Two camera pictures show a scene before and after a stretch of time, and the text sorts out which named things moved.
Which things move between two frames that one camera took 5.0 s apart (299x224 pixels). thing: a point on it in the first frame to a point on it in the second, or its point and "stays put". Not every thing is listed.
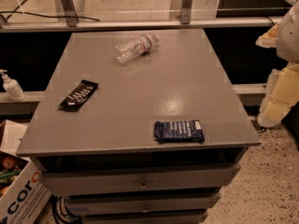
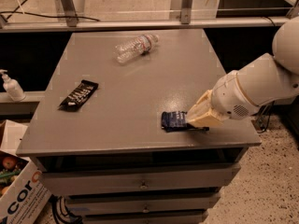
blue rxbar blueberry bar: (175, 132) to (177, 121)
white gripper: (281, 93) to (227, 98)
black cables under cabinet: (60, 212) stays put
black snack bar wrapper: (78, 96) stays put
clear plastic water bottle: (135, 48) stays put
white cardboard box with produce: (23, 190) stays put
